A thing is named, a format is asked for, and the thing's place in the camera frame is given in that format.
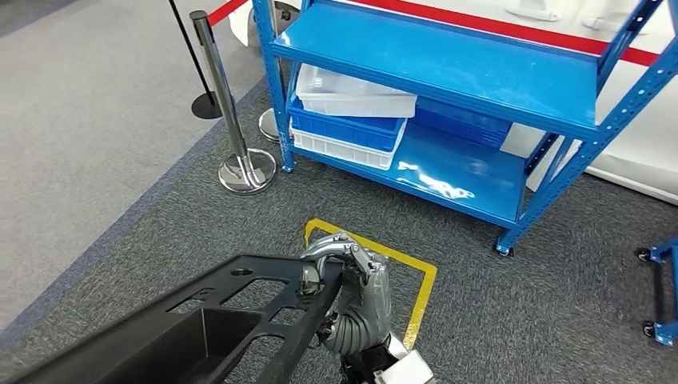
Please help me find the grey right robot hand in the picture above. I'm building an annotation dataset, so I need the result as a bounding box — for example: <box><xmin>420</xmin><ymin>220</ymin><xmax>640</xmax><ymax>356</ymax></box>
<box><xmin>297</xmin><ymin>232</ymin><xmax>393</xmax><ymax>326</ymax></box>

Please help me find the long black plastic part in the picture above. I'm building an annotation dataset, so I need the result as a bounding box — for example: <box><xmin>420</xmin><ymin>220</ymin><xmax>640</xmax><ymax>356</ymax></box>
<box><xmin>10</xmin><ymin>254</ymin><xmax>345</xmax><ymax>384</ymax></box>

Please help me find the blue metal shelf rack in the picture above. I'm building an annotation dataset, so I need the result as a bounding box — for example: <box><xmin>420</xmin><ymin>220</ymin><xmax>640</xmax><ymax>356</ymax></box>
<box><xmin>636</xmin><ymin>237</ymin><xmax>678</xmax><ymax>348</ymax></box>
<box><xmin>251</xmin><ymin>0</ymin><xmax>678</xmax><ymax>259</ymax></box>

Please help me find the yellow floor tape square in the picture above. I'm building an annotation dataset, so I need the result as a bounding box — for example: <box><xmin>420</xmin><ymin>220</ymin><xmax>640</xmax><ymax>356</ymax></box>
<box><xmin>303</xmin><ymin>218</ymin><xmax>439</xmax><ymax>351</ymax></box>

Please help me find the white plastic bin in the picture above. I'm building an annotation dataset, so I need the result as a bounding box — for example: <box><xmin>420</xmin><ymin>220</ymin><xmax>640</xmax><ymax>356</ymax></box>
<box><xmin>289</xmin><ymin>118</ymin><xmax>409</xmax><ymax>172</ymax></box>

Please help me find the red barrier belt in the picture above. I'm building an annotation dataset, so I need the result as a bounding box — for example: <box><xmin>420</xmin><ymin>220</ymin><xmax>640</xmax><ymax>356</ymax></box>
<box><xmin>206</xmin><ymin>0</ymin><xmax>250</xmax><ymax>27</ymax></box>

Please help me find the chrome stanchion post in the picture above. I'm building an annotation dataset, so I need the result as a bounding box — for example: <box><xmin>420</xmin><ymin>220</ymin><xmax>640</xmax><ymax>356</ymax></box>
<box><xmin>258</xmin><ymin>107</ymin><xmax>283</xmax><ymax>144</ymax></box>
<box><xmin>189</xmin><ymin>9</ymin><xmax>277</xmax><ymax>194</ymax></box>

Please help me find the black stanchion post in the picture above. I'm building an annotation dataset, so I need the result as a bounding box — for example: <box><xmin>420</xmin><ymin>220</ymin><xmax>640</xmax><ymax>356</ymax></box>
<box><xmin>168</xmin><ymin>0</ymin><xmax>224</xmax><ymax>121</ymax></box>

